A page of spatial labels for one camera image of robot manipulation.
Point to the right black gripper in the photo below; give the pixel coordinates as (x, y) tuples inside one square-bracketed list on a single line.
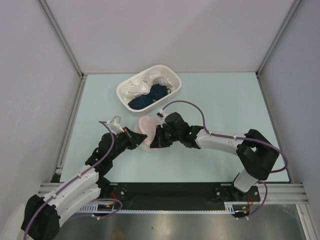
[(159, 141)]

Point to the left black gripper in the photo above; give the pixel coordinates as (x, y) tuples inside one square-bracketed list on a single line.
[(135, 139)]

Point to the pink mesh laundry bag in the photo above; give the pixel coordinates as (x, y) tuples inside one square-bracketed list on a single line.
[(146, 125)]

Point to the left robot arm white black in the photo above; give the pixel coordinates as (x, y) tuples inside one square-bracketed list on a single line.
[(45, 215)]

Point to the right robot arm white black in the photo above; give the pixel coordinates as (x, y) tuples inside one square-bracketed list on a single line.
[(254, 151)]

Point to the dark blue bra in basket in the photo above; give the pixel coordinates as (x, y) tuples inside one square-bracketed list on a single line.
[(156, 93)]

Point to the white bra in basket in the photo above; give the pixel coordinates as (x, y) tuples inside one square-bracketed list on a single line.
[(139, 87)]

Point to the white plastic perforated basket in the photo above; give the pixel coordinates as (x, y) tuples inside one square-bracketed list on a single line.
[(166, 71)]

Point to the white object bottom left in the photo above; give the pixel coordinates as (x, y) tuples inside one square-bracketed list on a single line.
[(13, 227)]

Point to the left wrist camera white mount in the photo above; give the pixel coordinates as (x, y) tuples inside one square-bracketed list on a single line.
[(115, 125)]

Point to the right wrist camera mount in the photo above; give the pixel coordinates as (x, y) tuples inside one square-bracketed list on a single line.
[(162, 114)]

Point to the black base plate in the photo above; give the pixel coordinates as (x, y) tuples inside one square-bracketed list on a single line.
[(176, 196)]

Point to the white cable duct strip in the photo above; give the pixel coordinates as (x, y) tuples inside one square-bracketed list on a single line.
[(228, 208)]

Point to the left aluminium corner post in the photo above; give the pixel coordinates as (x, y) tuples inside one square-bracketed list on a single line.
[(60, 36)]

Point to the aluminium corner post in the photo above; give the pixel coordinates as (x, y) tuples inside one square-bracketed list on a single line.
[(279, 35), (60, 36)]

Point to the right aluminium corner post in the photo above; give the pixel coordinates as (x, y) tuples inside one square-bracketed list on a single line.
[(279, 35)]

